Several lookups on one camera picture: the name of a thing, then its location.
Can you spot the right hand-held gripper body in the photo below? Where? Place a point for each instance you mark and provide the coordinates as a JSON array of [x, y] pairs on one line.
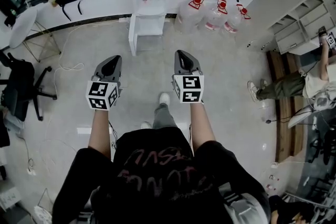
[[191, 86]]

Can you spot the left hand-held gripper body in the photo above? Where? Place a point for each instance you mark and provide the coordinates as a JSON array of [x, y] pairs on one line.
[[98, 90]]

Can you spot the person's right forearm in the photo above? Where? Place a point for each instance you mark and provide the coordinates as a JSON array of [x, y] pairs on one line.
[[200, 126]]

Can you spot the person's left forearm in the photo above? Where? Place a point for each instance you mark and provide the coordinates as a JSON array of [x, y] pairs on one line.
[[99, 131]]

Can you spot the large red-capped water jug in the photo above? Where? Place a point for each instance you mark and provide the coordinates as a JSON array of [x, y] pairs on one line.
[[190, 17], [215, 17], [235, 21]]

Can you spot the person's right white shoe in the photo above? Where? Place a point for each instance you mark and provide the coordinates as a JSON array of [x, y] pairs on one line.
[[164, 98]]

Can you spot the person's white shoe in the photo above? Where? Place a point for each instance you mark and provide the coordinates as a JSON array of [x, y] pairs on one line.
[[164, 98], [146, 125]]

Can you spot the person's grey trousers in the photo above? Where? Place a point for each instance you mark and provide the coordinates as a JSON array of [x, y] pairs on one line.
[[164, 116]]

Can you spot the person's left white shoe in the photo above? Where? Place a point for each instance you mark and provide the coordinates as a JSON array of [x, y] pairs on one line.
[[146, 125]]

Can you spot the black office chair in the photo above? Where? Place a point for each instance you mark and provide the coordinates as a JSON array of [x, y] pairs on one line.
[[22, 86]]

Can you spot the brown wooden board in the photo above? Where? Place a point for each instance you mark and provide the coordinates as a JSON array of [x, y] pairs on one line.
[[286, 112]]

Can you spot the person's black t-shirt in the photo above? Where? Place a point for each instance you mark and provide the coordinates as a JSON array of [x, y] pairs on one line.
[[157, 181]]

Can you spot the white power strip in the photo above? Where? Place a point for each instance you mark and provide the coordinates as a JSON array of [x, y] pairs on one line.
[[32, 171]]

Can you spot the black pouch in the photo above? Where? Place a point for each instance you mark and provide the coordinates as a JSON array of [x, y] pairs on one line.
[[9, 20]]

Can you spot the green bottle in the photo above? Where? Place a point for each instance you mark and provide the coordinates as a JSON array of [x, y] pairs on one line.
[[13, 12]]

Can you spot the white open shelf unit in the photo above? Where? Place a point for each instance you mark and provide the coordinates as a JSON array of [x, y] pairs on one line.
[[302, 26]]

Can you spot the white plastic bag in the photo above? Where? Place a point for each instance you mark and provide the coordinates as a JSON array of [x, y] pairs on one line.
[[43, 215]]

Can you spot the cardboard box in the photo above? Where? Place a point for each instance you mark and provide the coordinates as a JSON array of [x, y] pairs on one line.
[[9, 199]]

